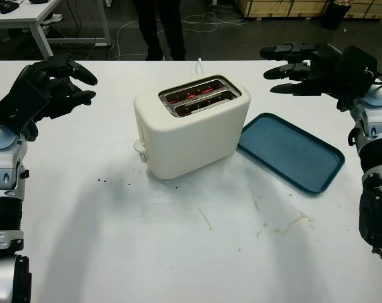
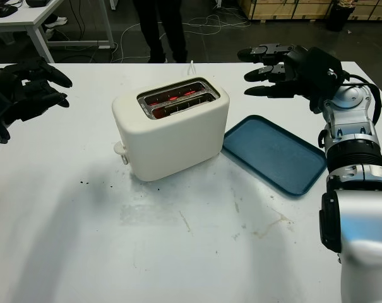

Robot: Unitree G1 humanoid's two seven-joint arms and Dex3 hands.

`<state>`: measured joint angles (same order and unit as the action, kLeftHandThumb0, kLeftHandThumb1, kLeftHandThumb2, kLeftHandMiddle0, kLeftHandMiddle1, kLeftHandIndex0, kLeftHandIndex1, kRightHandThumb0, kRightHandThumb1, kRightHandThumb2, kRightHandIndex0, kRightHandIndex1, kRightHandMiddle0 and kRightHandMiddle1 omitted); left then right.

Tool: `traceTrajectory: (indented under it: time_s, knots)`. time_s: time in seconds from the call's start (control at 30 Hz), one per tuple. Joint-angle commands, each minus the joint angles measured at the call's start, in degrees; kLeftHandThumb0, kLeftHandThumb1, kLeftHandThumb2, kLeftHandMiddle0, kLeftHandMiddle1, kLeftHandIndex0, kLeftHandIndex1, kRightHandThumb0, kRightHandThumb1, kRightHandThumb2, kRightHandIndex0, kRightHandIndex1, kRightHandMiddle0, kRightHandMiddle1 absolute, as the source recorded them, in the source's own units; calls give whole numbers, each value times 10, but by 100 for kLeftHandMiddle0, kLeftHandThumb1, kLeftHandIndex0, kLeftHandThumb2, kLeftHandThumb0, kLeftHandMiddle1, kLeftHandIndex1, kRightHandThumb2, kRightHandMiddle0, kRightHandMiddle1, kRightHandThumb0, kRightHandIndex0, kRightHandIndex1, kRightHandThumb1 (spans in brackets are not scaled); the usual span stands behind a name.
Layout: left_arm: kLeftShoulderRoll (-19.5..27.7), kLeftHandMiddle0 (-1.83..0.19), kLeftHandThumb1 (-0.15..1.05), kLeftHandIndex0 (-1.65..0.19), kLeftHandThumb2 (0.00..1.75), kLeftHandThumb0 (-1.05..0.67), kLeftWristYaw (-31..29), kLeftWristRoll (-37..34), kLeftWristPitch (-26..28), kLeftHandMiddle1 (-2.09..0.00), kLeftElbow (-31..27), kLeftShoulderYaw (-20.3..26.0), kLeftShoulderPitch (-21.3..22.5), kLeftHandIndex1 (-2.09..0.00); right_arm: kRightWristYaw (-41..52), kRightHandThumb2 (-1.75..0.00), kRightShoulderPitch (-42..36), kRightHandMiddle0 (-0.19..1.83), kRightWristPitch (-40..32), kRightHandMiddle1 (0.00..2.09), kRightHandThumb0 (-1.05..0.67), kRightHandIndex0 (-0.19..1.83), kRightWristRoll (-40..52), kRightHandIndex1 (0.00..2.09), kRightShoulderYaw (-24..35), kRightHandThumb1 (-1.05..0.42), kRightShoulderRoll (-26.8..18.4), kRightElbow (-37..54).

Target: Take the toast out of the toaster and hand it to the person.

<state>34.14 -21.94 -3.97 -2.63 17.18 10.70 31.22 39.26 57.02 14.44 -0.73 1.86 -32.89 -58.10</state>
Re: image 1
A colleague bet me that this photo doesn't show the white office desk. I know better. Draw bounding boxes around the white office desk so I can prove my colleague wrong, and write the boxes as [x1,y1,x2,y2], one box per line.
[0,0,112,62]

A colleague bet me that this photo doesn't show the person in dark clothes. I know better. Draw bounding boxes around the person in dark clothes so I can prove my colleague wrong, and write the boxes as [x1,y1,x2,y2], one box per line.
[136,0,187,61]

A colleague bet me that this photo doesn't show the cream white two-slot toaster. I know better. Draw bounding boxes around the cream white two-slot toaster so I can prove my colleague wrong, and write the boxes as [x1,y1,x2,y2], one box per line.
[133,74,252,181]

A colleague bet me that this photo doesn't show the stacked wooden crates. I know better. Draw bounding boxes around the stacked wooden crates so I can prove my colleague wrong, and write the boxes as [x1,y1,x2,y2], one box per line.
[237,0,382,21]

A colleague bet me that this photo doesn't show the teal plastic tray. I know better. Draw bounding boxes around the teal plastic tray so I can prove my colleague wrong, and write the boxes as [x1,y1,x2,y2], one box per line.
[237,112,346,198]

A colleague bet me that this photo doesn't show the black trash bin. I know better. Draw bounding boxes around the black trash bin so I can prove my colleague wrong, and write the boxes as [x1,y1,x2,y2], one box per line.
[321,0,349,31]

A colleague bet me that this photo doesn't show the black computer mouse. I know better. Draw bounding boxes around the black computer mouse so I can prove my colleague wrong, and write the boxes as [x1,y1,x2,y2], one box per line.
[0,2,20,14]

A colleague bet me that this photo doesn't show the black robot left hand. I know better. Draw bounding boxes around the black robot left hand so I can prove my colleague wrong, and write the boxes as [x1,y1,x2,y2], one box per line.
[6,53,98,142]

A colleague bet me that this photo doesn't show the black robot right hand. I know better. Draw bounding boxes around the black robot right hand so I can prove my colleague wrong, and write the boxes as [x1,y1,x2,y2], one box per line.
[260,43,352,111]

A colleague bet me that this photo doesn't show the white cable on floor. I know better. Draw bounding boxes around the white cable on floor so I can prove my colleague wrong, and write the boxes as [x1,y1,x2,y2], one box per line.
[108,9,245,61]

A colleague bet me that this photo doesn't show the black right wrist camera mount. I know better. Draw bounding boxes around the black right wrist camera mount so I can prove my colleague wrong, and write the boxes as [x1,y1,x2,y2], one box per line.
[337,45,378,94]

